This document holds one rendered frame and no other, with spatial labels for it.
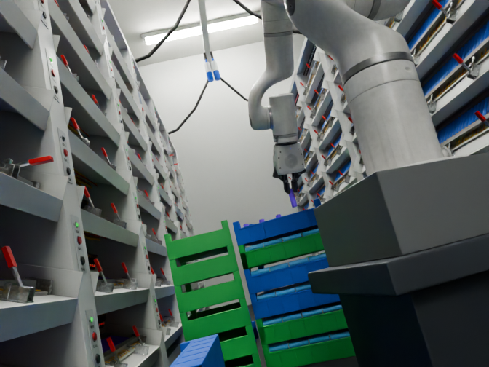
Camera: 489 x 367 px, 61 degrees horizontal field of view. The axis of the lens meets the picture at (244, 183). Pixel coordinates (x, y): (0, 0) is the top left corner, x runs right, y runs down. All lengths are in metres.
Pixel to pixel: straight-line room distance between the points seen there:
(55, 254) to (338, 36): 0.67
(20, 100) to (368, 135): 0.63
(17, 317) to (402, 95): 0.65
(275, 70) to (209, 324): 0.79
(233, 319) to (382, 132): 0.79
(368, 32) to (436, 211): 0.32
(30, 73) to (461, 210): 0.88
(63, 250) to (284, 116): 0.80
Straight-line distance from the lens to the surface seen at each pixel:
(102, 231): 1.18
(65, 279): 0.90
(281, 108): 1.37
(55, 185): 0.93
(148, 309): 1.57
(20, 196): 0.78
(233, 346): 1.30
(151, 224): 2.30
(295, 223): 1.34
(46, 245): 0.92
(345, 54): 0.74
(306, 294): 1.35
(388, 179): 0.56
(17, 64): 1.07
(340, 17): 0.74
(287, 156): 1.39
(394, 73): 0.71
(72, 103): 1.43
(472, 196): 0.61
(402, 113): 0.69
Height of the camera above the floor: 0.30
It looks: 12 degrees up
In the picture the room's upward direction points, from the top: 14 degrees counter-clockwise
